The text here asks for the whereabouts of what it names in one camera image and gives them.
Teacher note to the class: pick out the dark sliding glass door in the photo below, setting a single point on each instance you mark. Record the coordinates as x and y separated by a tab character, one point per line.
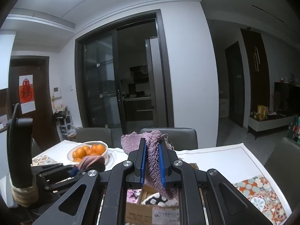
100	75

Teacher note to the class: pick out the pink cartoon tissue pack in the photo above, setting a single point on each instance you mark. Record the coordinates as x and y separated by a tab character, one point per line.
134	195

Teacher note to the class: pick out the white plastic basket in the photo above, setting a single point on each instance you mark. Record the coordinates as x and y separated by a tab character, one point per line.
70	155

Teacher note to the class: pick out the dark wooden door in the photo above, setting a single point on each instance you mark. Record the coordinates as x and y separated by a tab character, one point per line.
42	103

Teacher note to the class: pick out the purple fluffy chenille towel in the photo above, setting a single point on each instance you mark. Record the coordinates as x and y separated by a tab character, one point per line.
153	159

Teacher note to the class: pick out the grey dining chair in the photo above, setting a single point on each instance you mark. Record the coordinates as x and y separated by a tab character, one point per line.
180	138
284	164
93	137

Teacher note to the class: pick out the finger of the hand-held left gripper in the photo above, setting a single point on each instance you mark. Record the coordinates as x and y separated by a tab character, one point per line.
54	168
66	181

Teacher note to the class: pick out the white shoe rack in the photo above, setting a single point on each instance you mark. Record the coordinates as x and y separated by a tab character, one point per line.
63	124

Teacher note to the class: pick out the dark sideboard cabinet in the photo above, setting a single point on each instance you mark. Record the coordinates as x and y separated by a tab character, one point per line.
287	97

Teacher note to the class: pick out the white intercom panel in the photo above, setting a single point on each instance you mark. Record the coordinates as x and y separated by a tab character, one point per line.
57	92

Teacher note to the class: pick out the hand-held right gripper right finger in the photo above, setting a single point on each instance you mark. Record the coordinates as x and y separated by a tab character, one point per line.
162	166

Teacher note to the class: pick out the yellow gift box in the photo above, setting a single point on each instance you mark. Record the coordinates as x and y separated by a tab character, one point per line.
262	112

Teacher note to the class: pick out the pile of oranges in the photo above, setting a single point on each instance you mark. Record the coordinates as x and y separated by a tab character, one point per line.
80	152

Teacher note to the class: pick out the clear plastic tray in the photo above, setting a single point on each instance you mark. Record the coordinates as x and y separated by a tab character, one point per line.
114	159

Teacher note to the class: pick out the white patterned tablecloth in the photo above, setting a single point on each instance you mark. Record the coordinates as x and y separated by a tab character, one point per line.
222	159

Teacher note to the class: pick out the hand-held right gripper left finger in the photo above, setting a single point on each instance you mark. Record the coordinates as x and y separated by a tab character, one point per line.
141	166

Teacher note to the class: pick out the red and white wall calendar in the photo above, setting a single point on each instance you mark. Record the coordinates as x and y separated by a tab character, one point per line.
27	93

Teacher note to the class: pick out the brown cardboard box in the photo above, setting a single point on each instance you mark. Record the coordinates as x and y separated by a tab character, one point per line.
140	214

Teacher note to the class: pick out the linear ceiling air vent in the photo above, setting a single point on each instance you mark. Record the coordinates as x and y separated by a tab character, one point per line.
268	13

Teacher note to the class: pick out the dark interior door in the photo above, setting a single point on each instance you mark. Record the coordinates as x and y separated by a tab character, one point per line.
234	84

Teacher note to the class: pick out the low white cabinet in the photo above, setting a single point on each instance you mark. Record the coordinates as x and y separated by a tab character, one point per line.
267	125

